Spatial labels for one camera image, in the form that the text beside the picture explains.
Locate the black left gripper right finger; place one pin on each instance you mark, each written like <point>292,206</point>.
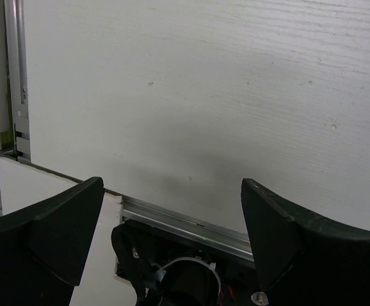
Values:
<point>302,257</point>

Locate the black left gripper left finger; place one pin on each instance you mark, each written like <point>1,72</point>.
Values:
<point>44,247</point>

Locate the aluminium table rail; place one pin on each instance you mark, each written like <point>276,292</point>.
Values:
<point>225,240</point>

